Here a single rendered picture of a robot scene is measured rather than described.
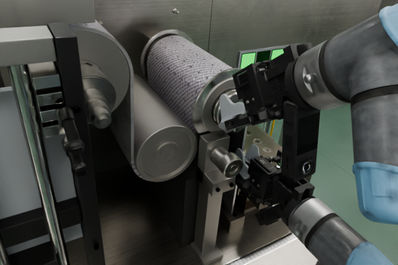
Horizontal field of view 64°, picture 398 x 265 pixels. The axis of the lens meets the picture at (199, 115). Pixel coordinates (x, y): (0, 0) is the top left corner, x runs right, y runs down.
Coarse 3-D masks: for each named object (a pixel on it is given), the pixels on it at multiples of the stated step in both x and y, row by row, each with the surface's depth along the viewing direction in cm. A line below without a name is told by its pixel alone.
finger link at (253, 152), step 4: (252, 144) 68; (252, 148) 68; (256, 148) 67; (248, 152) 70; (252, 152) 68; (256, 152) 67; (244, 156) 71; (248, 156) 70; (252, 156) 69; (256, 156) 68; (248, 160) 70; (248, 164) 69
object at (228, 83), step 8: (224, 80) 55; (232, 80) 56; (216, 88) 55; (224, 88) 56; (208, 96) 55; (216, 96) 56; (208, 104) 56; (208, 112) 57; (208, 120) 57; (208, 128) 58; (216, 128) 59
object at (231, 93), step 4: (232, 88) 57; (224, 92) 56; (228, 92) 56; (232, 92) 56; (232, 96) 55; (236, 96) 56; (216, 100) 56; (232, 100) 56; (236, 100) 56; (240, 100) 57; (216, 104) 56; (212, 108) 57; (216, 108) 56; (212, 112) 57; (216, 112) 56; (220, 112) 56; (212, 116) 58; (216, 116) 56; (220, 116) 56; (236, 116) 59; (216, 120) 57; (220, 120) 57
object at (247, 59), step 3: (243, 54) 98; (246, 54) 98; (249, 54) 99; (252, 54) 99; (243, 57) 98; (246, 57) 99; (249, 57) 99; (252, 57) 100; (243, 60) 99; (246, 60) 99; (249, 60) 100; (252, 60) 100; (243, 63) 99; (246, 63) 100; (249, 63) 100; (243, 66) 100
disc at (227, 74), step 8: (224, 72) 55; (232, 72) 55; (208, 80) 54; (216, 80) 54; (208, 88) 54; (200, 96) 54; (200, 104) 55; (192, 112) 56; (200, 112) 56; (192, 120) 56; (200, 120) 57; (200, 128) 58; (240, 128) 63
